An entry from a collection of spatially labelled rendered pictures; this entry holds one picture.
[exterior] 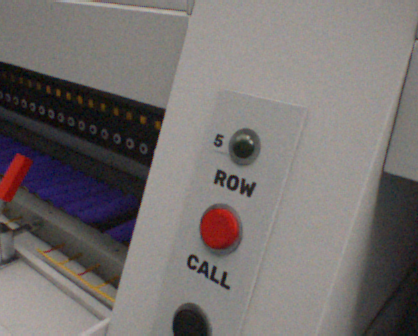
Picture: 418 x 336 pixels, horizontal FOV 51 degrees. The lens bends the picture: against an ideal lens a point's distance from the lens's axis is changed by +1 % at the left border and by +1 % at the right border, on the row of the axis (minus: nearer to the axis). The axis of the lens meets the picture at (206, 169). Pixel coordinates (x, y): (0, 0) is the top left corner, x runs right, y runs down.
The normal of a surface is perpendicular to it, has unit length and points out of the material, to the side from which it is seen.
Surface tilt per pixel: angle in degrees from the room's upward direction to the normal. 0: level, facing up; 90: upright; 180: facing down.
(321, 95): 90
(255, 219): 90
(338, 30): 90
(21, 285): 18
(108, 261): 107
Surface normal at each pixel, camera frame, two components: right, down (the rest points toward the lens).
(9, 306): 0.08, -0.93
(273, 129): -0.58, -0.07
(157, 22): -0.63, 0.22
